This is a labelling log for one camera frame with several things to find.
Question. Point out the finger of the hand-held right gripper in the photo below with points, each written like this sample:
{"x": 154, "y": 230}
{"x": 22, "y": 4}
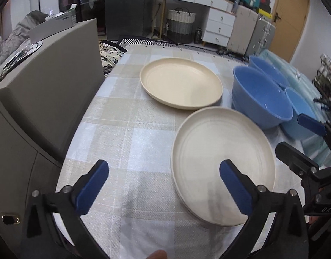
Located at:
{"x": 311, "y": 125}
{"x": 294, "y": 156}

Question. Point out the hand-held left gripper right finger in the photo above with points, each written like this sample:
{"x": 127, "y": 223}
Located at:
{"x": 235, "y": 190}

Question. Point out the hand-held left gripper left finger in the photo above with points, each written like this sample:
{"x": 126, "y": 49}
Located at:
{"x": 92, "y": 187}

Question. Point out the light blue bowl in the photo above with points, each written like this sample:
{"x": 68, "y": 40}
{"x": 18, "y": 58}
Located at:
{"x": 300, "y": 105}

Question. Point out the cream plate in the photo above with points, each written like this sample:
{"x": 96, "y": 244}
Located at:
{"x": 208, "y": 151}
{"x": 181, "y": 82}

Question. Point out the person's left hand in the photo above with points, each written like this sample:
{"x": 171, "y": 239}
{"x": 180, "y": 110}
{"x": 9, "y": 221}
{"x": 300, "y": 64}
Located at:
{"x": 158, "y": 255}

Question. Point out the grey spare gripper device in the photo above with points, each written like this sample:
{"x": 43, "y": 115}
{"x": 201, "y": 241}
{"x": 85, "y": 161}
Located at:
{"x": 327, "y": 99}

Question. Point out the teal checked tablecloth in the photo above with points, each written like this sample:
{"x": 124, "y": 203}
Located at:
{"x": 300, "y": 67}

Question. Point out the shoe rack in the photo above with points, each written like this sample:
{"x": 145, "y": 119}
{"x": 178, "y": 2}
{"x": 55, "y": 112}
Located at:
{"x": 328, "y": 67}

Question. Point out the silver suitcase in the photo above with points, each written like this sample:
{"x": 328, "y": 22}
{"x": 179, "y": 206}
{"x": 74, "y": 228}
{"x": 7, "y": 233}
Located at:
{"x": 262, "y": 35}

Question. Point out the wooden door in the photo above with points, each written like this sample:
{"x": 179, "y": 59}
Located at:
{"x": 290, "y": 16}

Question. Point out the beige suitcase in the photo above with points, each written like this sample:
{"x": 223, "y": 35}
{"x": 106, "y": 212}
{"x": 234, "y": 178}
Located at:
{"x": 242, "y": 29}

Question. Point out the stack of shoe boxes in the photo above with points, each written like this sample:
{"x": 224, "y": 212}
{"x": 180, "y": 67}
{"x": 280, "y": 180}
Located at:
{"x": 265, "y": 2}

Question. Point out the patterned tote bag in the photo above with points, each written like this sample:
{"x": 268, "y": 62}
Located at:
{"x": 110, "y": 55}

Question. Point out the white dresser desk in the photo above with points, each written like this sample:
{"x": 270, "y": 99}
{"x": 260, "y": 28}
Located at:
{"x": 219, "y": 24}

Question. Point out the dark bottle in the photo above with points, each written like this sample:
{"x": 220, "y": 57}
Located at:
{"x": 198, "y": 35}

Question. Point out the black white patterned bag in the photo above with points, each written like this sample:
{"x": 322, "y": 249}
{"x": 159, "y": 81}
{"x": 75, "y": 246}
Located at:
{"x": 17, "y": 58}

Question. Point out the dotted rug with striped border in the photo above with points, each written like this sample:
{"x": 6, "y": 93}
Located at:
{"x": 165, "y": 43}

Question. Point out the woven laundry basket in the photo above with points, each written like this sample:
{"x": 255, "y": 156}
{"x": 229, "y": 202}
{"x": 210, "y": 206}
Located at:
{"x": 180, "y": 24}

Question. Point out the white cardboard box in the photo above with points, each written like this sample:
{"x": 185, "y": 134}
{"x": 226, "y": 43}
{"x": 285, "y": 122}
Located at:
{"x": 52, "y": 25}

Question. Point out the grey jacket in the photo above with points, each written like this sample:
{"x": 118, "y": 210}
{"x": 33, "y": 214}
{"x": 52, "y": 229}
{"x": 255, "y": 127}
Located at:
{"x": 17, "y": 37}

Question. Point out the dark grey refrigerator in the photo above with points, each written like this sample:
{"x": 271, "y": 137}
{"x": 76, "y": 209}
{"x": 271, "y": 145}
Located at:
{"x": 125, "y": 8}

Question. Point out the glass door cabinet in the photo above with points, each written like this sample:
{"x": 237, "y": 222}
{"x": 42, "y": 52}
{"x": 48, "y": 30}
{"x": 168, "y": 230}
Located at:
{"x": 81, "y": 0}

